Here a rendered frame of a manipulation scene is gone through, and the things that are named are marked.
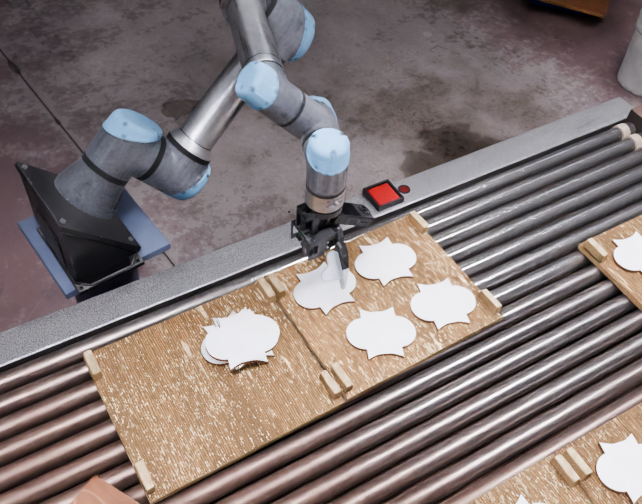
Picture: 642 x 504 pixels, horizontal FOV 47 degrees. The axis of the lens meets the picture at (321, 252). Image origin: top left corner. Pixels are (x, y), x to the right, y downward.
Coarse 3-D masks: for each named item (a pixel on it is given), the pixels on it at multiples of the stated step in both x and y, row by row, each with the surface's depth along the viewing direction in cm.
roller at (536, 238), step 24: (624, 192) 193; (576, 216) 186; (600, 216) 189; (528, 240) 180; (552, 240) 184; (480, 264) 175; (96, 432) 142; (48, 456) 138; (72, 456) 140; (0, 480) 135; (24, 480) 137
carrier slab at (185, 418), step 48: (144, 336) 154; (192, 336) 155; (288, 336) 156; (96, 384) 147; (144, 384) 147; (192, 384) 148; (240, 384) 148; (288, 384) 149; (144, 432) 141; (192, 432) 141; (240, 432) 142; (288, 432) 143; (192, 480) 135
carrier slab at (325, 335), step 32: (352, 256) 172; (416, 256) 173; (448, 256) 173; (288, 288) 165; (384, 288) 166; (416, 288) 167; (320, 320) 159; (352, 320) 160; (416, 320) 161; (480, 320) 162; (320, 352) 154; (352, 352) 155; (416, 352) 156
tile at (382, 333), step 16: (368, 320) 159; (384, 320) 159; (400, 320) 160; (352, 336) 156; (368, 336) 156; (384, 336) 157; (400, 336) 157; (368, 352) 154; (384, 352) 154; (400, 352) 154
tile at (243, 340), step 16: (224, 320) 154; (240, 320) 154; (256, 320) 154; (208, 336) 151; (224, 336) 152; (240, 336) 152; (256, 336) 152; (272, 336) 152; (208, 352) 149; (224, 352) 149; (240, 352) 149; (256, 352) 149
